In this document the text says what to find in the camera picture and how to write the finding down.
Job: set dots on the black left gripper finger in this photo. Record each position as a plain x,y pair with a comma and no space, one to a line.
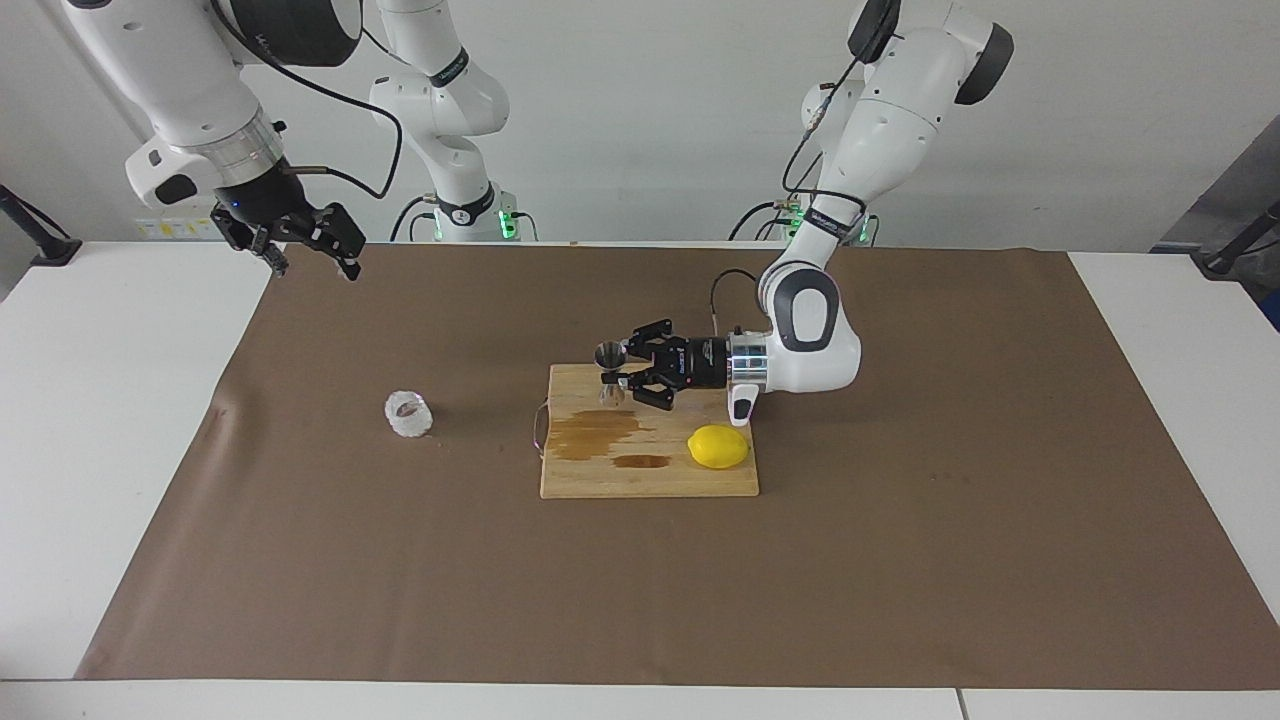
655,385
655,338

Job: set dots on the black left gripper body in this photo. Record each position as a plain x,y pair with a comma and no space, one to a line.
698,363

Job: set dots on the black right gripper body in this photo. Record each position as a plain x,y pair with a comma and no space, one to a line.
260,200

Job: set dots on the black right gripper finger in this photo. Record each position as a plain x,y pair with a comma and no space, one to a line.
262,243
340,232

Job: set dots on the steel cocktail jigger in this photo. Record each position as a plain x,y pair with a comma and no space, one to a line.
608,355

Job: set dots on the clear textured glass cup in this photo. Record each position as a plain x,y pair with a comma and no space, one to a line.
408,420

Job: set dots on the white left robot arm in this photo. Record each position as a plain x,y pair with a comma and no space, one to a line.
900,110

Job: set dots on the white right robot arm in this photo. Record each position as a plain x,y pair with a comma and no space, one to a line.
180,70

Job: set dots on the yellow lemon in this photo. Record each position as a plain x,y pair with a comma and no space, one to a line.
718,447

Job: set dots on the wooden cutting board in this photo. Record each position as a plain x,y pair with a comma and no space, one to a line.
600,475

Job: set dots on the black clamp stand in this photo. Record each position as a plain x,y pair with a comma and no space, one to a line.
1222,262
55,250

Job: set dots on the brown paper table mat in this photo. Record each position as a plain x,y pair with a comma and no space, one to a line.
400,580

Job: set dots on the blue object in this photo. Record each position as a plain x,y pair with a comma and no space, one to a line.
1274,312

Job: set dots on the white wall socket strip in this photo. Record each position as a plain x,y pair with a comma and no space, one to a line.
165,229

